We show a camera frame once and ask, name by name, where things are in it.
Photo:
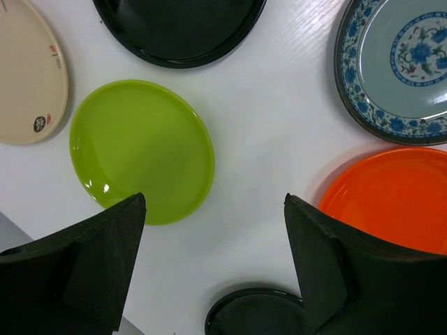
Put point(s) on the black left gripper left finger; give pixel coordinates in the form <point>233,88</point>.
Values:
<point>74,281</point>

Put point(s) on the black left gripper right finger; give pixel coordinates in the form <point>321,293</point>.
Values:
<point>354,283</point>

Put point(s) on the matte black plate near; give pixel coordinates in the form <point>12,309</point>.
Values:
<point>257,311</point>

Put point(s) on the orange plate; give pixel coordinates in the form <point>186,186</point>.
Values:
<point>398,196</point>

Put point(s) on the green plate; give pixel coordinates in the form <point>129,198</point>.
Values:
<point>134,136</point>

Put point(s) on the cream plate left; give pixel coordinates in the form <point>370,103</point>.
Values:
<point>34,76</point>

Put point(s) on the blue floral plate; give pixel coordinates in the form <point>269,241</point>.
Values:
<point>390,69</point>

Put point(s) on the glossy black plate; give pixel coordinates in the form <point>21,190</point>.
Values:
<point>180,34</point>

